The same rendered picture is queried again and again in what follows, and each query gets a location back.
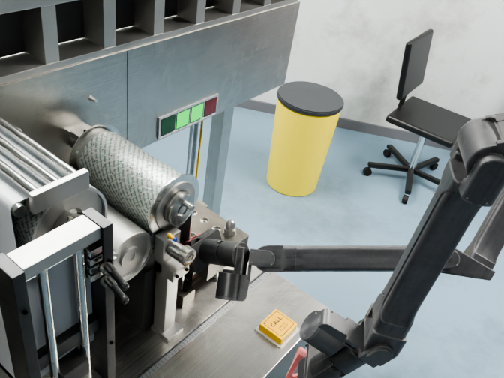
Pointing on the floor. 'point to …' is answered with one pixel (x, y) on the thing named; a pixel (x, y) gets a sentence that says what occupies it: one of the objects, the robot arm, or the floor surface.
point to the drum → (301, 136)
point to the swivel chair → (418, 116)
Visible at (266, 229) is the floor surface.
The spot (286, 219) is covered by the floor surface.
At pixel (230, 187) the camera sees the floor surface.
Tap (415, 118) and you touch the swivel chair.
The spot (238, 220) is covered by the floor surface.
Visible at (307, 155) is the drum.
